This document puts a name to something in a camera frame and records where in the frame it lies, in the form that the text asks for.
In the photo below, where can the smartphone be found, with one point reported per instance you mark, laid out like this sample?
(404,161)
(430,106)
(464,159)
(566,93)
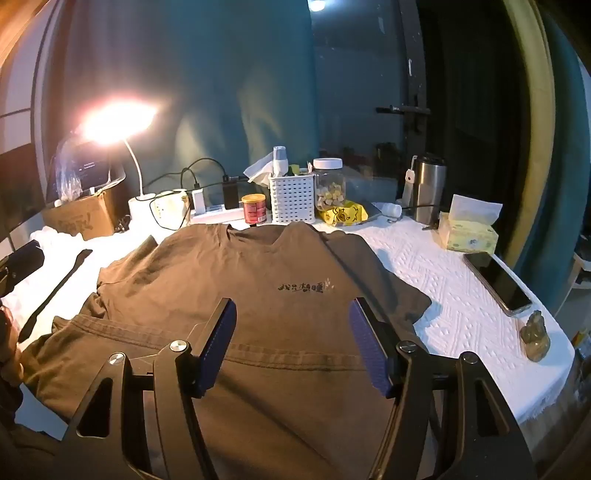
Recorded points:
(498,281)

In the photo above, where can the brown printed t-shirt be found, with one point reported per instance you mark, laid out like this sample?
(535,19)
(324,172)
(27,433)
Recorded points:
(277,258)

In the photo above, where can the white bear print mug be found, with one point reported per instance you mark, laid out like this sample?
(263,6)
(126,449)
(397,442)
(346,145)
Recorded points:
(171,212)

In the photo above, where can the white charger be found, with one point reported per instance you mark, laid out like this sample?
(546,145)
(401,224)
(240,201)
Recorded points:
(198,201)

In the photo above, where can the person's dark clothing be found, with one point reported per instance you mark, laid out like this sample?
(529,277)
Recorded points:
(23,438)

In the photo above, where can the small stone figurine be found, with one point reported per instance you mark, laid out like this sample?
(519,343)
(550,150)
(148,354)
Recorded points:
(535,341)

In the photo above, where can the stainless steel tumbler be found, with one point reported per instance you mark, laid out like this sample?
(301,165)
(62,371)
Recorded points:
(429,194)

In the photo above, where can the small white pill bottle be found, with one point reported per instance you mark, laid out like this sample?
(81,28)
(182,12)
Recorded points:
(391,210)

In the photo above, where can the white power strip with chargers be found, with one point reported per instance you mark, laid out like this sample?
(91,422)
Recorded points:
(235,178)

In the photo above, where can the white textured tablecloth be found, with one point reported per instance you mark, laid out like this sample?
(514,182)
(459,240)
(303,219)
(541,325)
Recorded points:
(461,295)

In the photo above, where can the yellow curtain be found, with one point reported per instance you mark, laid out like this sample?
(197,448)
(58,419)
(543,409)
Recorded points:
(535,115)

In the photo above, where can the crumpled white tissue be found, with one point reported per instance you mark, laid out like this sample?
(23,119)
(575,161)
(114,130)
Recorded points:
(258,170)

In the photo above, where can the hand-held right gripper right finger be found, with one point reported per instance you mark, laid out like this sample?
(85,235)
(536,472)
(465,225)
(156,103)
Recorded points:
(367,353)

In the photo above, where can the white garment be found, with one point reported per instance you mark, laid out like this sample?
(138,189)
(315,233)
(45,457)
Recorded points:
(60,258)

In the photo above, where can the black flat stick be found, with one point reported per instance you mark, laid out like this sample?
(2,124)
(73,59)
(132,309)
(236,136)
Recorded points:
(55,295)

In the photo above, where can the teal curtain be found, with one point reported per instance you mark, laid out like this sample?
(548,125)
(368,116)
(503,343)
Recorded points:
(207,92)
(554,138)

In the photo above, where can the clear plastic bag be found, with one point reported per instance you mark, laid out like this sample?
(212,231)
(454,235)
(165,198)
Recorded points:
(69,180)

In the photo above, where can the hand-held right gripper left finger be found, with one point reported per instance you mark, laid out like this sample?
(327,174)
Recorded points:
(216,353)

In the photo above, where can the yellow green tissue box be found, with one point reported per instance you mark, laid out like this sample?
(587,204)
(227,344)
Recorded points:
(466,235)

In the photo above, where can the red can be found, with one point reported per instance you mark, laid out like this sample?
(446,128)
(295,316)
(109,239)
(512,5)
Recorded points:
(254,212)

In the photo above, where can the black monitor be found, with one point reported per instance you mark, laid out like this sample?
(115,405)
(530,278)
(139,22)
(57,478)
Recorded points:
(99,166)

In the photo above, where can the white desk lamp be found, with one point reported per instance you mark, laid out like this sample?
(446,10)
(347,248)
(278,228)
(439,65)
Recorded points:
(141,207)

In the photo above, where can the black charger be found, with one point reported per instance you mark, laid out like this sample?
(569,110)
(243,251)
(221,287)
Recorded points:
(231,196)

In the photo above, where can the grey and white bottle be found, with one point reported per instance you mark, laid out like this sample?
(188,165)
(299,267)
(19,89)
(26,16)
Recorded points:
(280,161)

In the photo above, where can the cardboard box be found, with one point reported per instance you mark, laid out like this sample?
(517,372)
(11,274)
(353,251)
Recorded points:
(78,217)

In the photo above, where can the person's left hand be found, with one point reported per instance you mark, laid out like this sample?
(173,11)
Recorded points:
(7,341)

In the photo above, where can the white perforated basket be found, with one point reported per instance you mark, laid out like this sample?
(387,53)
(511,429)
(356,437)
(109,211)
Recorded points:
(293,201)

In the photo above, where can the yellow snack packet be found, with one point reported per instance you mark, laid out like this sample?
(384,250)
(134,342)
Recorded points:
(344,214)

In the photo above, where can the glass jar with white lid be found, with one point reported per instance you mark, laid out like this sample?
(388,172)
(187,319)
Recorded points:
(328,189)

